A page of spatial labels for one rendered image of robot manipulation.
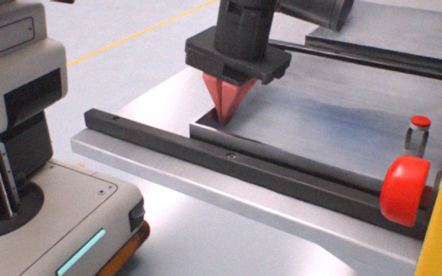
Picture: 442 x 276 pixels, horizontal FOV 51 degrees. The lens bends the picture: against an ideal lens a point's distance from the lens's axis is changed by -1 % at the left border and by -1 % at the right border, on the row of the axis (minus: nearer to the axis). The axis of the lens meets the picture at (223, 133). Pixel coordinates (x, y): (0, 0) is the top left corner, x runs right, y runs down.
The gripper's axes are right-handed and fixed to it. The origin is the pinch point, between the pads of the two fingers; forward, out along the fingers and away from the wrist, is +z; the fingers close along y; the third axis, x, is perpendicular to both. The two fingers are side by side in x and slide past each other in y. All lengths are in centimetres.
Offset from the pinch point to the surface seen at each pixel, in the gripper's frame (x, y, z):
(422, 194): -18.7, 21.3, -14.1
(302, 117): 7.0, 7.1, 0.2
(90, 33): 210, -221, 130
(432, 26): 54, 15, -2
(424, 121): 4.6, 20.2, -6.8
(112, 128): -8.1, -10.4, 2.4
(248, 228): 74, -16, 94
